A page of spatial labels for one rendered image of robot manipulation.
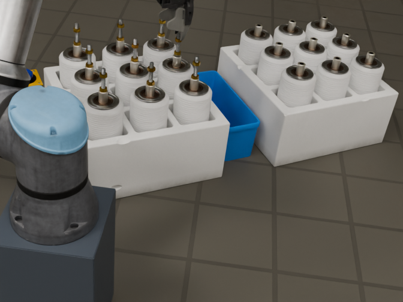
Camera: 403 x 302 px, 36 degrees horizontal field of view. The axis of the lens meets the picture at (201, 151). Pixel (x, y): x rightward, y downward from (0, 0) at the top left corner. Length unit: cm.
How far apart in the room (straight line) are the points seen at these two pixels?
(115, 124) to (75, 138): 53
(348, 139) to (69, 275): 104
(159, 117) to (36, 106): 59
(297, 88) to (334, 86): 12
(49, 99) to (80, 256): 26
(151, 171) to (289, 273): 43
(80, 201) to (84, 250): 8
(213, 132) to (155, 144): 16
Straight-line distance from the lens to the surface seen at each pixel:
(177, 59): 163
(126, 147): 149
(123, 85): 159
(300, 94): 169
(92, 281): 108
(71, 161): 97
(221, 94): 189
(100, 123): 147
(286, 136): 170
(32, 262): 108
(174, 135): 152
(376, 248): 160
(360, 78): 182
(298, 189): 170
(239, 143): 172
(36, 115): 95
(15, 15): 103
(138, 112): 151
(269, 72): 177
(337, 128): 180
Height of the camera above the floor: 106
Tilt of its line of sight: 37 degrees down
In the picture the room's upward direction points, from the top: 7 degrees clockwise
